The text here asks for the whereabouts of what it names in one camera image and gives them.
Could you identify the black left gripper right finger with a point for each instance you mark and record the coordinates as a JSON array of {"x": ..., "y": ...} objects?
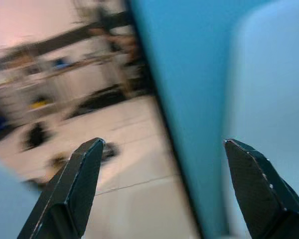
[{"x": 251, "y": 189}]

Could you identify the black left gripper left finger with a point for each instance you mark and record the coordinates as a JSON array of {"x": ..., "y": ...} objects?
[{"x": 81, "y": 179}]

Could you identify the black bag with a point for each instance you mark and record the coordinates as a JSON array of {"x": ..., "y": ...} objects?
[{"x": 37, "y": 135}]

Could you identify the long low black object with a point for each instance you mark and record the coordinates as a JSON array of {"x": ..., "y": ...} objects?
[{"x": 102, "y": 98}]

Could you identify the yellow item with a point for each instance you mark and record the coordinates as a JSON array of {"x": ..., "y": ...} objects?
[{"x": 40, "y": 103}]

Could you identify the cluttered shelving unit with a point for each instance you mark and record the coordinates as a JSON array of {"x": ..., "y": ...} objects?
[{"x": 64, "y": 62}]

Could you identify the small blue item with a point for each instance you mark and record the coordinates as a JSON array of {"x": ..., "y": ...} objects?
[{"x": 59, "y": 62}]

